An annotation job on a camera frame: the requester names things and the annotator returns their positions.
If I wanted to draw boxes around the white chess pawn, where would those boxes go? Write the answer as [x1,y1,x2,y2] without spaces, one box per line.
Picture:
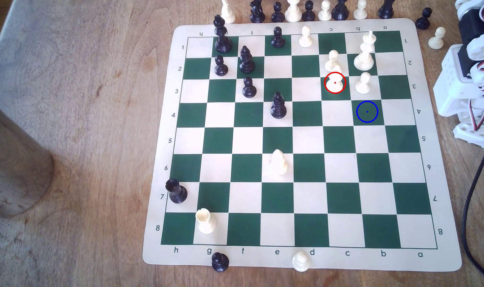
[298,26,313,48]
[353,0,368,20]
[428,27,446,50]
[325,50,341,72]
[325,66,346,93]
[355,72,372,95]
[292,251,311,273]
[318,0,332,22]

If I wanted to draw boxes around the white chess bishop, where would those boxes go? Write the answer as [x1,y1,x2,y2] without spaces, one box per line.
[269,149,288,176]

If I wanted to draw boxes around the black chess bishop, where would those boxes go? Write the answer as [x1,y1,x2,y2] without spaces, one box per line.
[270,92,287,119]
[239,45,256,74]

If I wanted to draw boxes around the black chess pawn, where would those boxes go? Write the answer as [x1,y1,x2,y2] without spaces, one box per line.
[242,77,258,99]
[416,7,432,30]
[302,1,316,22]
[271,26,286,49]
[271,2,285,23]
[211,252,230,273]
[214,54,229,77]

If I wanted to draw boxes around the black chess rook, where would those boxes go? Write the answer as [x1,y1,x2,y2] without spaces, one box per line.
[165,178,188,204]

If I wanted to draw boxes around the white chess rook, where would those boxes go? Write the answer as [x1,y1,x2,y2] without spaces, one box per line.
[196,208,218,235]

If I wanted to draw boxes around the black chess king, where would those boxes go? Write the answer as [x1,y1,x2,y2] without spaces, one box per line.
[212,14,233,53]

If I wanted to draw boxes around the white tall chess piece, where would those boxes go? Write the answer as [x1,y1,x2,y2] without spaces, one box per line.
[285,0,303,23]
[220,0,236,24]

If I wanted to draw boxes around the black chess knight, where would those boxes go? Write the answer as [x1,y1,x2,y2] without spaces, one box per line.
[249,0,266,24]

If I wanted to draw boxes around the white chess king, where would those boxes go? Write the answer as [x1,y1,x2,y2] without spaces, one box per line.
[353,31,376,71]

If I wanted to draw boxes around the black tall chess piece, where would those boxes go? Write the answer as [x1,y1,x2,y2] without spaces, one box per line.
[331,0,350,21]
[378,0,395,20]

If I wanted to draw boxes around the green and white chessboard mat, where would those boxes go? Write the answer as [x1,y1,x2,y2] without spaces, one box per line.
[142,18,462,272]

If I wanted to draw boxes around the round wooden post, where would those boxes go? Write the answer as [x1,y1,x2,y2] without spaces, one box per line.
[0,98,54,219]

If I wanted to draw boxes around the red white black servo wires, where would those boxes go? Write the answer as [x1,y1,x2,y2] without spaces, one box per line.
[467,98,484,132]

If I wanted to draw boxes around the black camera cable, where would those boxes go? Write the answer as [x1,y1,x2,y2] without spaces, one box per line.
[462,137,484,285]

